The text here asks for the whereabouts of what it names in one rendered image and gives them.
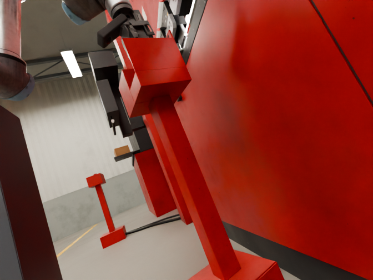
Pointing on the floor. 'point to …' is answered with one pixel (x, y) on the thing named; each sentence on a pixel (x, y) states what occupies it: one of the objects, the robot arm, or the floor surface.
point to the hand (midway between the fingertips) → (142, 69)
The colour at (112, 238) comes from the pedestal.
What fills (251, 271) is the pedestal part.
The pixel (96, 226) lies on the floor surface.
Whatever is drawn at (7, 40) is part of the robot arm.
